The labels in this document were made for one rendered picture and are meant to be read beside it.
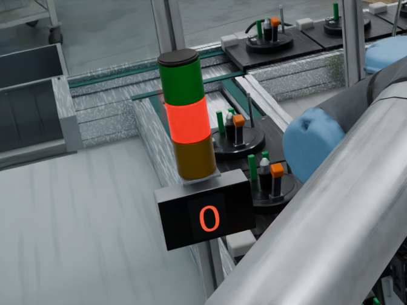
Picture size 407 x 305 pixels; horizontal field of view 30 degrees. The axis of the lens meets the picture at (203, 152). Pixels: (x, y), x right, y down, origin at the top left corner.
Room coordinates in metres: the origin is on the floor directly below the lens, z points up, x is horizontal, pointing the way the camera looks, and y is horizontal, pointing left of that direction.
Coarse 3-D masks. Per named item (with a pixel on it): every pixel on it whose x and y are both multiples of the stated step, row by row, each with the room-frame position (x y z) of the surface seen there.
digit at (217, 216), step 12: (192, 204) 0.83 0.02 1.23; (204, 204) 0.83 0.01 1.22; (216, 204) 0.84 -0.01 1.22; (192, 216) 0.83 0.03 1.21; (204, 216) 0.83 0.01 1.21; (216, 216) 0.84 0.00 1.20; (192, 228) 0.83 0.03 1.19; (204, 228) 0.83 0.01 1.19; (216, 228) 0.84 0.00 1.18; (228, 228) 0.84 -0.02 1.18
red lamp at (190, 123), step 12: (204, 96) 0.86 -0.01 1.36; (168, 108) 0.85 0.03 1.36; (180, 108) 0.84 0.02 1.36; (192, 108) 0.84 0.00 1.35; (204, 108) 0.85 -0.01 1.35; (168, 120) 0.86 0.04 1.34; (180, 120) 0.84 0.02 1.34; (192, 120) 0.84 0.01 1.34; (204, 120) 0.84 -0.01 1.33; (180, 132) 0.84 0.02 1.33; (192, 132) 0.84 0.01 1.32; (204, 132) 0.84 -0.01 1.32
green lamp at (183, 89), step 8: (192, 64) 0.84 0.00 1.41; (160, 72) 0.85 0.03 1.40; (168, 72) 0.84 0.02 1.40; (176, 72) 0.84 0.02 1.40; (184, 72) 0.84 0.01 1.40; (192, 72) 0.84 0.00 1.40; (200, 72) 0.85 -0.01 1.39; (168, 80) 0.84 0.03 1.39; (176, 80) 0.84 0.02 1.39; (184, 80) 0.84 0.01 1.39; (192, 80) 0.84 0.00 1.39; (200, 80) 0.85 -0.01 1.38; (168, 88) 0.84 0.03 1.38; (176, 88) 0.84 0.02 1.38; (184, 88) 0.84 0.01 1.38; (192, 88) 0.84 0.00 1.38; (200, 88) 0.85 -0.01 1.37; (168, 96) 0.84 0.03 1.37; (176, 96) 0.84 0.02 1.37; (184, 96) 0.84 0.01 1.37; (192, 96) 0.84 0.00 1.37; (200, 96) 0.84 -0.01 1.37; (168, 104) 0.85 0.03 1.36; (176, 104) 0.84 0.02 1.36; (184, 104) 0.84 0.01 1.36
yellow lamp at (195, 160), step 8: (208, 136) 0.85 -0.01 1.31; (176, 144) 0.85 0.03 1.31; (184, 144) 0.84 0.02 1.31; (192, 144) 0.84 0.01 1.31; (200, 144) 0.84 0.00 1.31; (208, 144) 0.85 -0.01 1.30; (176, 152) 0.85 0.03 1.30; (184, 152) 0.84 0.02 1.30; (192, 152) 0.84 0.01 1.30; (200, 152) 0.84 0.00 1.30; (208, 152) 0.84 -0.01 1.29; (176, 160) 0.85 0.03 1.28; (184, 160) 0.84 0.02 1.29; (192, 160) 0.84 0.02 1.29; (200, 160) 0.84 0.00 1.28; (208, 160) 0.84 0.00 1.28; (184, 168) 0.84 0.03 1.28; (192, 168) 0.84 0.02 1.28; (200, 168) 0.84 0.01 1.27; (208, 168) 0.84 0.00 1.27; (184, 176) 0.84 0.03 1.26; (192, 176) 0.84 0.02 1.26; (200, 176) 0.84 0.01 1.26
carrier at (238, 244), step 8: (240, 232) 1.12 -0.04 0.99; (248, 232) 1.12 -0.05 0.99; (232, 240) 1.10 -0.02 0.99; (240, 240) 1.10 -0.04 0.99; (248, 240) 1.09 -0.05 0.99; (256, 240) 1.12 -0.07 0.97; (232, 248) 1.08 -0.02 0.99; (240, 248) 1.08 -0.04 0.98; (248, 248) 1.09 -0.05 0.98; (232, 256) 1.09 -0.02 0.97; (240, 256) 1.08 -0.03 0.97; (368, 296) 0.92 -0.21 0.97; (368, 304) 0.92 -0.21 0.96
